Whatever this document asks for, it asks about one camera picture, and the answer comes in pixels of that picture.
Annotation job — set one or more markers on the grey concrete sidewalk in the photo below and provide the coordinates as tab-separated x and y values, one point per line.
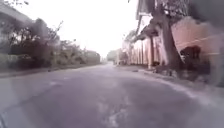
186	83

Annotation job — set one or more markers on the building with overhanging roof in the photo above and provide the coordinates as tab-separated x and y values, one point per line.
146	20

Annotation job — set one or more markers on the pink wall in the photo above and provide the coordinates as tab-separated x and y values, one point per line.
186	41

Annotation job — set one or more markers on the thick tree trunk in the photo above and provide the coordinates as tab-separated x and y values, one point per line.
166	40

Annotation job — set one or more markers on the grey asphalt road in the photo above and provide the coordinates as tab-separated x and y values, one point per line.
106	96

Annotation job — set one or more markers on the roadside bushes and trees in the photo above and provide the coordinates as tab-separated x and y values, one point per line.
43	50

